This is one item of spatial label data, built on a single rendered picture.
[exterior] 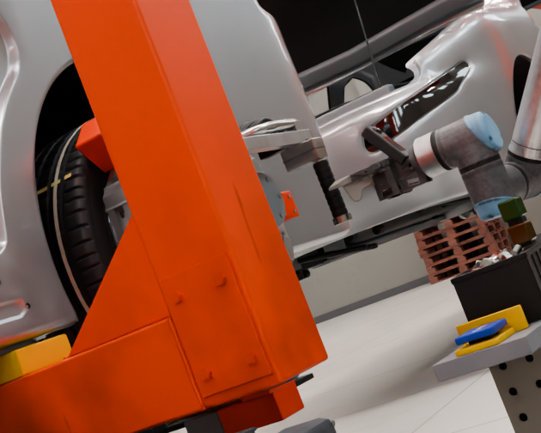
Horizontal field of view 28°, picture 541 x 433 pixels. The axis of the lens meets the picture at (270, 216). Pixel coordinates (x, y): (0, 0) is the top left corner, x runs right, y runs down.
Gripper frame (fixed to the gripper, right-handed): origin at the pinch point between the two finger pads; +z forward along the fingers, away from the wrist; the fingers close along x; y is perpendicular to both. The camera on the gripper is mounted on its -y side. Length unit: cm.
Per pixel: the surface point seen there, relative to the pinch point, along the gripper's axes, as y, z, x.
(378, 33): -94, 108, 320
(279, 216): 2.4, 9.2, -15.5
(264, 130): -16.5, 6.7, -12.0
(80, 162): -22, 33, -43
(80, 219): -11, 33, -49
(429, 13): -91, 78, 320
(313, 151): -9.0, 2.5, -2.7
